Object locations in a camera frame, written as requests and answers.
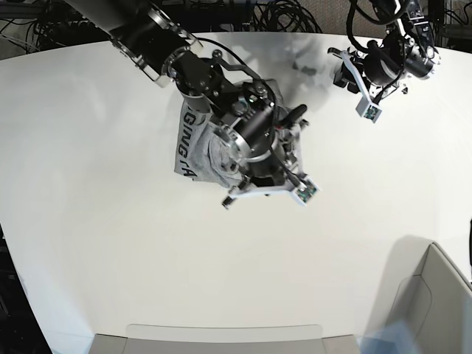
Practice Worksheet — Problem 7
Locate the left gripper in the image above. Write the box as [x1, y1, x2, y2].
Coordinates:
[327, 40, 409, 107]

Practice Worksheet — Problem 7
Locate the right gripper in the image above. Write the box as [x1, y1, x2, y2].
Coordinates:
[212, 104, 310, 209]

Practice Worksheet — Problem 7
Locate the grey T-shirt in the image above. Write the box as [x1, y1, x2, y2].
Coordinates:
[175, 80, 294, 189]

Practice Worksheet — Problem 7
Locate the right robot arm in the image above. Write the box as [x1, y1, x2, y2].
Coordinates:
[71, 1, 317, 207]

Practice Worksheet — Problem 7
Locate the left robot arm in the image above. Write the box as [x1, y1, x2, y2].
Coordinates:
[333, 1, 440, 104]

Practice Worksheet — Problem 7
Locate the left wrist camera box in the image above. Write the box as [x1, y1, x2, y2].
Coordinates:
[355, 99, 382, 123]

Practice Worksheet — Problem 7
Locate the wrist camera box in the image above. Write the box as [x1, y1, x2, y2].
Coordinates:
[293, 176, 319, 206]
[355, 99, 382, 123]

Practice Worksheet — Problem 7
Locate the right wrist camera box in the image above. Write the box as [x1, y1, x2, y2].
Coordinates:
[293, 176, 319, 206]

